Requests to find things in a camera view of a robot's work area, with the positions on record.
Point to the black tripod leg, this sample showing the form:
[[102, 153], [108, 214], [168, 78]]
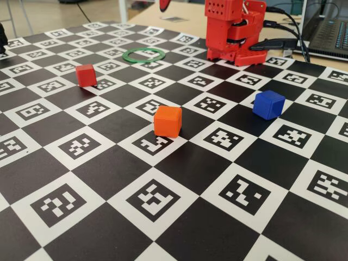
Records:
[[2, 38]]

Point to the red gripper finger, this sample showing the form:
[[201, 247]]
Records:
[[164, 5]]

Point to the grey metal chair leg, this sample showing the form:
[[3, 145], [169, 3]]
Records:
[[11, 16], [25, 16]]

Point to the red cube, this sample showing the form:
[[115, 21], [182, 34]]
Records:
[[86, 76]]

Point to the white table leg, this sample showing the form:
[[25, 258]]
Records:
[[123, 11]]

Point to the blue cube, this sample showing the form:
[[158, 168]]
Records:
[[267, 106]]

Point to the dark laptop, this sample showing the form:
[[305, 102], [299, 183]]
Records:
[[326, 35]]

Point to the orange cube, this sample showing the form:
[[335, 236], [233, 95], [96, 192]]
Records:
[[167, 122]]

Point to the red robot arm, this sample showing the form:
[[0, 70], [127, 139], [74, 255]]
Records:
[[217, 35]]

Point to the black white marker checkerboard mat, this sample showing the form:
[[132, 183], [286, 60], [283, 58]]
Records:
[[174, 190]]

